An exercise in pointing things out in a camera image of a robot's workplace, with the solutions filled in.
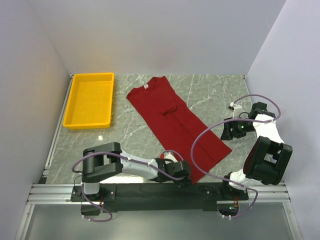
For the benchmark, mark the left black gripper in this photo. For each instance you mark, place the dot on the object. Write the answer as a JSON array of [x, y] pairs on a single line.
[[184, 181]]

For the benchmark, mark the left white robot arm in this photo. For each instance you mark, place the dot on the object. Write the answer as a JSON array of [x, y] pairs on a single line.
[[104, 161]]

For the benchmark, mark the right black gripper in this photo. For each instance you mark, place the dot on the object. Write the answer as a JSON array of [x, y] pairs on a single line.
[[227, 129]]

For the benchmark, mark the red t shirt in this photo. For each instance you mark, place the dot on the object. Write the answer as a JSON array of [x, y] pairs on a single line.
[[176, 127]]

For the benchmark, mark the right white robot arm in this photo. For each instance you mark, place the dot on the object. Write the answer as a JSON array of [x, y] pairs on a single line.
[[268, 159]]

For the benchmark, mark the aluminium frame rail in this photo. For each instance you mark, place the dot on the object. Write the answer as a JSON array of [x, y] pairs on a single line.
[[158, 155]]

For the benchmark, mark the black base beam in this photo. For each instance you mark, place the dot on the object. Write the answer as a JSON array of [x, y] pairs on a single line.
[[165, 196]]

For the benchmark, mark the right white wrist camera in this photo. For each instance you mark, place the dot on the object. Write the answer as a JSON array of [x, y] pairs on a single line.
[[236, 110]]

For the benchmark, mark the yellow plastic tray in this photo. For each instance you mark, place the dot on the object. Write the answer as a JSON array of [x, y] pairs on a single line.
[[89, 104]]

